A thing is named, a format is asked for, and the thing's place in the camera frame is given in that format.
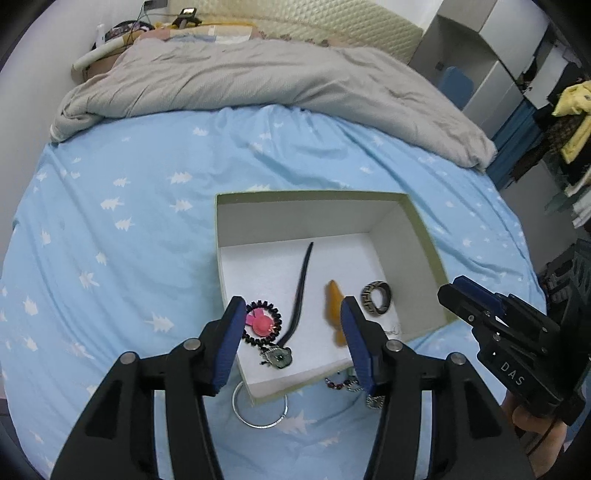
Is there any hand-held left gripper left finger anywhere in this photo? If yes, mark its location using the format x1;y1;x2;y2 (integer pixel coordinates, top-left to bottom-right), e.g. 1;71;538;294
50;296;247;480

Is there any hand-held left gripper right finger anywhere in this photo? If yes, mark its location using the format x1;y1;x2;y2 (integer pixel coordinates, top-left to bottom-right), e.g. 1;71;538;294
339;296;536;480

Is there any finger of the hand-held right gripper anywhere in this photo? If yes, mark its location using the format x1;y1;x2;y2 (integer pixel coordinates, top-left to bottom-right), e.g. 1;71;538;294
453;275;509;315
437;284;502;334

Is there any pink hair clip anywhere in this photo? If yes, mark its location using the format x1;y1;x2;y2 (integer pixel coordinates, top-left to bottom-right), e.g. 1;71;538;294
246;308;273;336

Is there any orange hair clip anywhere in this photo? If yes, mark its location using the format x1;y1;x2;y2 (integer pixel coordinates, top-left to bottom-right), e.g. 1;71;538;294
322;279;348;347

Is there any black hair tie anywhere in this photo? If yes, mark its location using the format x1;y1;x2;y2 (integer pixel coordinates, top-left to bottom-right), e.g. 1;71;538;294
240;300;283;346

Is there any black patterned bangle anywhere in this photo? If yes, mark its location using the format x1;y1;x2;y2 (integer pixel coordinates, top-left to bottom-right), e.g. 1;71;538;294
360;280;393;318

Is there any black headband with charm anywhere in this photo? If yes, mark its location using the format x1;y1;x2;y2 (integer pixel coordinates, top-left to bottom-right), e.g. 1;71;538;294
259;241;315;371

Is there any pale green cardboard box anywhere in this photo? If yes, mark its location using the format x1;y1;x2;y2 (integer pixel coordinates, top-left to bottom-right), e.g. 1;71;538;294
215;191;451;407

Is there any person's right hand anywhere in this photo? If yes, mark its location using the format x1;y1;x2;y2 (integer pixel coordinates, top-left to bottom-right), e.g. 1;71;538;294
501;390;570;480

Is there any silver bangle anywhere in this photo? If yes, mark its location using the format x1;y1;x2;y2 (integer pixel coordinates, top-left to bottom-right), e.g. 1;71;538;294
232;381;289;429

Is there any light blue printed bed sheet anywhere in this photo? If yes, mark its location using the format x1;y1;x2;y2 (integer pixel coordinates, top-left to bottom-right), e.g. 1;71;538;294
0;104;549;480

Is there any blue hanging cloth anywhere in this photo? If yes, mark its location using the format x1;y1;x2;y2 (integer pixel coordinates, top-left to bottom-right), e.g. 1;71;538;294
487;99;546;185

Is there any brown patterned garment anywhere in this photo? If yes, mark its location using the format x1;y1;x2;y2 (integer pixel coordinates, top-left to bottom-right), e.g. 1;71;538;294
512;115;579;182

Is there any blue chair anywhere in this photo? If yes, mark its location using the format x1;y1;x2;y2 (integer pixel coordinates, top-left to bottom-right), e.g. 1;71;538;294
438;66;474;110

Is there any white wardrobe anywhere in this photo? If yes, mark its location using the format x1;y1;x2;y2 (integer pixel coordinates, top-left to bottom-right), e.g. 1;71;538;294
409;0;561;125

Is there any grey blanket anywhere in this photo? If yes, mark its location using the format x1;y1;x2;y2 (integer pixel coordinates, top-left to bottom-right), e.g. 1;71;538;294
50;38;498;173

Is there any brown nightstand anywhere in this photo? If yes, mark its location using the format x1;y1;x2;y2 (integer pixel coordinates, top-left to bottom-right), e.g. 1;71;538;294
87;55;122;80

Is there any cream quilted headboard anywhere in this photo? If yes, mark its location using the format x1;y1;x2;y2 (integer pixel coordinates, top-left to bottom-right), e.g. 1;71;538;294
171;0;424;65

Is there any pink pillow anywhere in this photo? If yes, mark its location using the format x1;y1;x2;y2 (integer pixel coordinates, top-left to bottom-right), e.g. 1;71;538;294
152;23;259;47

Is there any white cardboard tube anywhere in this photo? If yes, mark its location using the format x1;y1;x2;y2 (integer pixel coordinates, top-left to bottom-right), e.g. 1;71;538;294
71;34;128;71

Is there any phone on black stand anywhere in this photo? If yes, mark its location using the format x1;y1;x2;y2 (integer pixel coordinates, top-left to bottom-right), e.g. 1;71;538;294
173;7;202;27

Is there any beaded charm bracelet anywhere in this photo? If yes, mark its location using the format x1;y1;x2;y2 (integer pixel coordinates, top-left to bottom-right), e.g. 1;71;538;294
324;367;387;411

